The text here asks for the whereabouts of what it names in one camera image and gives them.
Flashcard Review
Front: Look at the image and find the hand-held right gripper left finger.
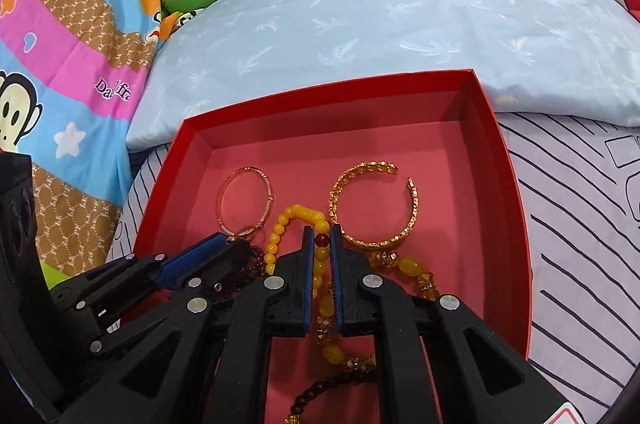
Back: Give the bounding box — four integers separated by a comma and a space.
64, 225, 316, 424

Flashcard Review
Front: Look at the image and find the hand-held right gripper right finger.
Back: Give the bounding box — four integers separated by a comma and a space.
331, 223, 567, 424

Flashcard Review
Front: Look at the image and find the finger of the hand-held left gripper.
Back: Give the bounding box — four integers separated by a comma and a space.
51, 232, 229, 316
86, 241, 262, 358

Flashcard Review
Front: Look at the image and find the purple bead bracelet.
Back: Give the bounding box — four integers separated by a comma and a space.
215, 244, 268, 302

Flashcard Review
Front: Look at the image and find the yellow bead bracelet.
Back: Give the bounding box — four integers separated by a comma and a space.
262, 203, 332, 301

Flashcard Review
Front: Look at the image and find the yellow stone gold charm bracelet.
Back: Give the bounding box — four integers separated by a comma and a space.
314, 252, 443, 371

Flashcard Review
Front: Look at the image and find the thin gold bangle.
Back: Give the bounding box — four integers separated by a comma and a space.
218, 165, 275, 238

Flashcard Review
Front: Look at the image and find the wide gold cuff bangle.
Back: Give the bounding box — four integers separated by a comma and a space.
327, 161, 420, 251

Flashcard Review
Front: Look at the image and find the dark brown bead bracelet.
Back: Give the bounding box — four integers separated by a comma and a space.
284, 370, 373, 424

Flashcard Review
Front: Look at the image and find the red cardboard box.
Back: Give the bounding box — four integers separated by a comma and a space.
133, 68, 532, 424

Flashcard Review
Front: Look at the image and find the colourful cartoon monkey blanket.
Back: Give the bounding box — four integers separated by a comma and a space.
0, 0, 177, 290

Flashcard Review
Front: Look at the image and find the light blue blanket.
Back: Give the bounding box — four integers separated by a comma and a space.
126, 0, 640, 151

